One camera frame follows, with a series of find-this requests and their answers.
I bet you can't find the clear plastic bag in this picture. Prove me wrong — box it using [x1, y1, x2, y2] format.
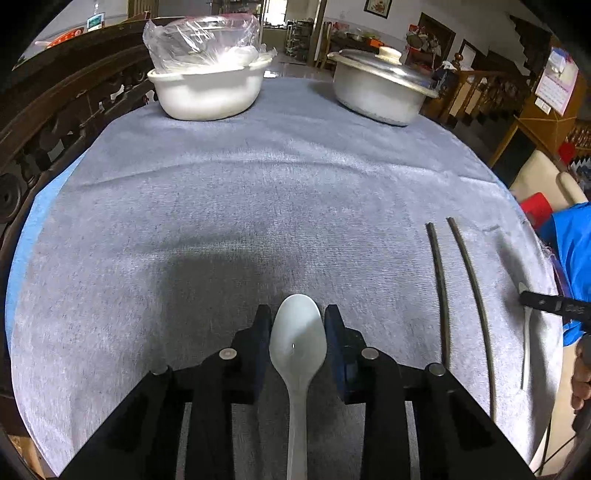
[142, 13, 267, 73]

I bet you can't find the metal cooking pot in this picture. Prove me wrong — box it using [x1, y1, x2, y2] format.
[332, 58, 432, 127]

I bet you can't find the grey tablecloth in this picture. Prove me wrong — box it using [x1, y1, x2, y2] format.
[9, 76, 566, 480]

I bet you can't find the carved wooden sideboard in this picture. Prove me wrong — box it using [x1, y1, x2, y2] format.
[0, 16, 160, 416]

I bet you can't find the rack of hanging bags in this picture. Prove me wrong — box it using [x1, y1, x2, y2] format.
[405, 25, 444, 55]

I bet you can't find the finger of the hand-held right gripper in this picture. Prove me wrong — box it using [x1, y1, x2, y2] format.
[518, 288, 591, 329]

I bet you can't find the black cable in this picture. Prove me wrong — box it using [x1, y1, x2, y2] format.
[538, 406, 583, 476]

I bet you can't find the wooden pillar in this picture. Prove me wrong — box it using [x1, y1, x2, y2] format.
[487, 32, 591, 169]

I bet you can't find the wooden stair railing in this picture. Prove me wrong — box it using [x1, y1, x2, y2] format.
[422, 53, 532, 134]

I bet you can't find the metal pot lid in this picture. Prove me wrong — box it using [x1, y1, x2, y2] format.
[327, 46, 439, 99]

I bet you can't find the dark wooden side table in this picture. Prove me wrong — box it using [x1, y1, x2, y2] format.
[323, 21, 386, 70]

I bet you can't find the white plastic basin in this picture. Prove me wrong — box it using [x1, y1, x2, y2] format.
[147, 52, 277, 121]

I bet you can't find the dark chopstick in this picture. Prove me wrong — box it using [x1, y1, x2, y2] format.
[425, 223, 451, 365]
[445, 218, 498, 423]

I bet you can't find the white plastic spoon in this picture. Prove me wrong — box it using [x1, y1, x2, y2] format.
[269, 294, 328, 480]
[517, 281, 534, 389]

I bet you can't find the red plastic chair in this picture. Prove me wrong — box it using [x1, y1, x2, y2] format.
[519, 193, 555, 229]

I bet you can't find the light blue table cover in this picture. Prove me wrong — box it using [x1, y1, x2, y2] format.
[4, 152, 88, 333]

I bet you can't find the wall calendar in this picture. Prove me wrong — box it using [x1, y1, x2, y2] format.
[534, 46, 580, 116]

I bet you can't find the person's right hand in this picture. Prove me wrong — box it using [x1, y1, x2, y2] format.
[570, 333, 591, 411]

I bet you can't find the blue cloth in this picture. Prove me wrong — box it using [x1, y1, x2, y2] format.
[538, 202, 591, 347]

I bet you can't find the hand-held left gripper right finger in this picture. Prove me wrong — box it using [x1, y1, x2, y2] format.
[323, 304, 536, 480]

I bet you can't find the beige sofa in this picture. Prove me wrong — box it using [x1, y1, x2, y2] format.
[508, 148, 589, 208]

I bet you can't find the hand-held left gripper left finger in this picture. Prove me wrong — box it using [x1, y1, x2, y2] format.
[60, 304, 273, 480]

